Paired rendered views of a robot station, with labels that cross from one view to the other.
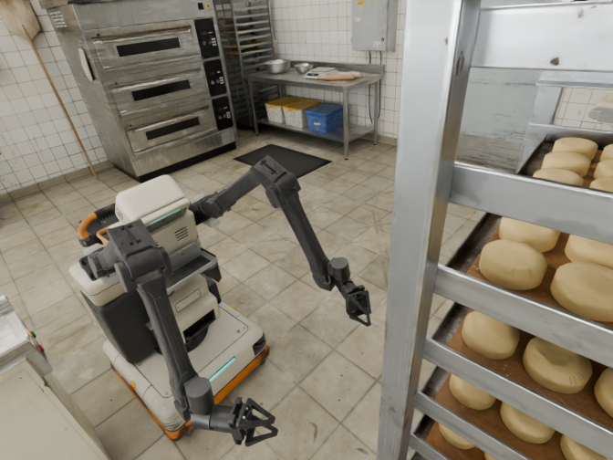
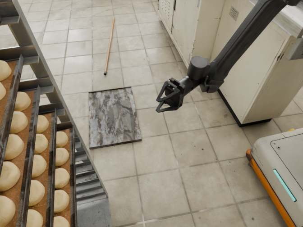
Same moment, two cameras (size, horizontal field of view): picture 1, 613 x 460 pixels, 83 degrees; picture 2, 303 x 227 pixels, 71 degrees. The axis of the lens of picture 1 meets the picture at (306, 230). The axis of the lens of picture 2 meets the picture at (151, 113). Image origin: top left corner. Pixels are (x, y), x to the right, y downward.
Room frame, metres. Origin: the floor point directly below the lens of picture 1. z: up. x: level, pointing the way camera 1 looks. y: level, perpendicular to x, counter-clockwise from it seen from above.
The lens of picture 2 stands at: (0.67, -0.29, 1.41)
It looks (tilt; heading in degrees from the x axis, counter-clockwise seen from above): 51 degrees down; 122
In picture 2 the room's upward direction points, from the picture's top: straight up
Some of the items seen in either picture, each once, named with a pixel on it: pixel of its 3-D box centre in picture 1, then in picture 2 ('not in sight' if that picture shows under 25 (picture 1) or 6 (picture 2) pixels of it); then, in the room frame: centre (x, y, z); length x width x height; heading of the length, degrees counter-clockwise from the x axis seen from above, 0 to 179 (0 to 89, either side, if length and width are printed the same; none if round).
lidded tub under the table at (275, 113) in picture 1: (284, 109); not in sight; (5.42, 0.17, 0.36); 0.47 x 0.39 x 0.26; 131
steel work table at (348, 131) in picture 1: (309, 105); not in sight; (5.01, -0.21, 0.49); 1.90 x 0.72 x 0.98; 43
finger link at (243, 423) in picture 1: (256, 420); (167, 97); (0.45, 0.16, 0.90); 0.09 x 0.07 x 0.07; 76
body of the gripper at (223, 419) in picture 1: (229, 419); (180, 89); (0.46, 0.23, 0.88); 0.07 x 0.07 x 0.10; 76
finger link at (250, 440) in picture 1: (257, 426); (166, 102); (0.45, 0.16, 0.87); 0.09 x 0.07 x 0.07; 76
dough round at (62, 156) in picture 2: not in sight; (59, 156); (0.29, -0.19, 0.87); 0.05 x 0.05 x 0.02
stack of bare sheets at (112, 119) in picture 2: not in sight; (112, 114); (-0.22, 0.50, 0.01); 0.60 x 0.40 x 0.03; 133
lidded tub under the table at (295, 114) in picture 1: (302, 113); not in sight; (5.12, -0.10, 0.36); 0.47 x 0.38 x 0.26; 133
